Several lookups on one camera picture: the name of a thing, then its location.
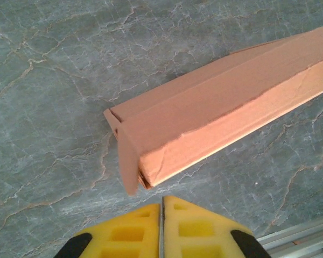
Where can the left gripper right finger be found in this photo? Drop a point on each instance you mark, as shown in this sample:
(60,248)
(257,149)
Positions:
(199,233)

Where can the aluminium mounting rail frame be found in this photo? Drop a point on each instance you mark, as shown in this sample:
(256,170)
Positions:
(307,239)

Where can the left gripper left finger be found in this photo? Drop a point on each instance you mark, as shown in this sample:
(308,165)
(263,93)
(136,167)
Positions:
(129,236)

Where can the orange paper box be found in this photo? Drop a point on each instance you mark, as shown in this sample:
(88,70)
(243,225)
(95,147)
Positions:
(204,107)

